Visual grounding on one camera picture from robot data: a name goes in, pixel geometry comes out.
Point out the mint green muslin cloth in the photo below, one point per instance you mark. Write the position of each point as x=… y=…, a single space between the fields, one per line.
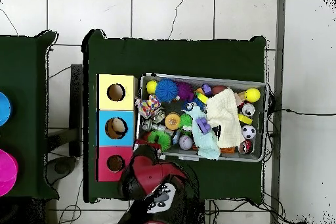
x=207 y=145

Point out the cream muslin cloth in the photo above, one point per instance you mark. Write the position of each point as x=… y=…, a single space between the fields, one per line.
x=225 y=116

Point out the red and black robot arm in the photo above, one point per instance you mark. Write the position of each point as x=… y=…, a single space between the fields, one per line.
x=149 y=174

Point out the wooden box with three holes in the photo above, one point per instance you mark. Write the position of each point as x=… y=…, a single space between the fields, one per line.
x=126 y=103

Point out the large green spiky ball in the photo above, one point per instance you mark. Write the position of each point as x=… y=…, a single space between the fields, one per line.
x=162 y=138

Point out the toy hamburger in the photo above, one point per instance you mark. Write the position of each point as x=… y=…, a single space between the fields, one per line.
x=172 y=121

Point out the colourful dotted cloth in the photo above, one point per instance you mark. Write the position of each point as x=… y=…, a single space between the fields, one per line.
x=148 y=106

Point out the white baseball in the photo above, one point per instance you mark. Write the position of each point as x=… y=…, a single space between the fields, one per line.
x=185 y=142

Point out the blue spiky rubber ball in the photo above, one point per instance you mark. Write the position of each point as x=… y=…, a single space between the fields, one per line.
x=166 y=90

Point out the purple plastic building block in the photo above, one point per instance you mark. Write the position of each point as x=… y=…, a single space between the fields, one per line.
x=203 y=125

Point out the purple spiky rubber ball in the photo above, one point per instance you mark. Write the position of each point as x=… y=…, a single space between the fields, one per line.
x=185 y=91

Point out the dark green tablecloth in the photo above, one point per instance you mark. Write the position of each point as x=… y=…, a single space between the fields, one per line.
x=170 y=55
x=23 y=63

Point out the black and white soccer ball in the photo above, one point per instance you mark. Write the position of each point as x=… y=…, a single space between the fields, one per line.
x=248 y=132

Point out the yellow ball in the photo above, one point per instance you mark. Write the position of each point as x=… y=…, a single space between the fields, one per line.
x=252 y=94

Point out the magenta round disc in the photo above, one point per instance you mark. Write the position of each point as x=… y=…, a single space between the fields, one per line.
x=6 y=171

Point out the blue round disc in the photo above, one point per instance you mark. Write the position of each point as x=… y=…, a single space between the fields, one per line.
x=4 y=108

